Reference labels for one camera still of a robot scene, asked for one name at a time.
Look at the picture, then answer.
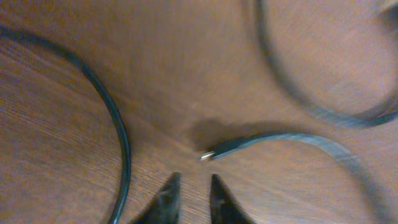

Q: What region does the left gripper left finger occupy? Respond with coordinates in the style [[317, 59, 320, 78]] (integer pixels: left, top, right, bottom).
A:
[[131, 172, 181, 224]]

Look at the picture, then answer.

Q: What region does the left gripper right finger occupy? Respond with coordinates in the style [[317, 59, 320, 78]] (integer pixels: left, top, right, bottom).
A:
[[210, 174, 255, 224]]

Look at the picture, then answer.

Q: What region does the black usb cable micro plug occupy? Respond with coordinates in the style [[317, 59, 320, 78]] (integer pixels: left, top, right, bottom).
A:
[[1, 1, 397, 223]]

